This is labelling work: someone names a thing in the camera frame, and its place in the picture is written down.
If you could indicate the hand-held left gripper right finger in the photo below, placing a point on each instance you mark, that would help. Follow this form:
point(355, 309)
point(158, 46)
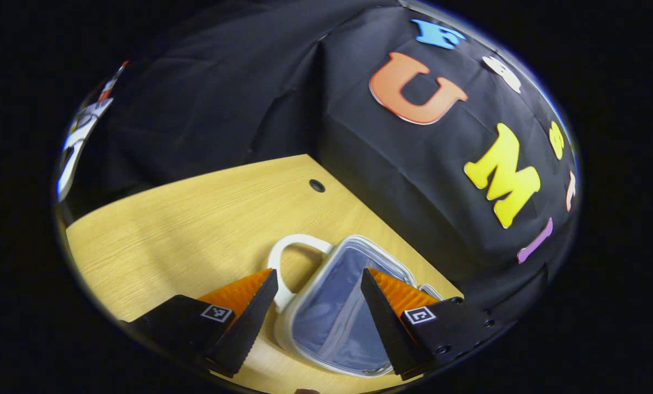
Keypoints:
point(386, 328)

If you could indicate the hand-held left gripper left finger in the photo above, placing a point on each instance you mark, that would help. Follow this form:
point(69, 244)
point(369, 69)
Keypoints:
point(250, 323)

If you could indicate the white suitcase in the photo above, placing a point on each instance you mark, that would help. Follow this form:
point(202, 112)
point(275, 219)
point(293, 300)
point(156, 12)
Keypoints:
point(326, 317)

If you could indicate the black backdrop cloth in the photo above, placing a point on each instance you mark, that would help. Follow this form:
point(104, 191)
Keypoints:
point(222, 82)

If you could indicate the white and red equipment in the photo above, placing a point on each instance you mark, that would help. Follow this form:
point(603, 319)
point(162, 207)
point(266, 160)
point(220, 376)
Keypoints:
point(77, 137)

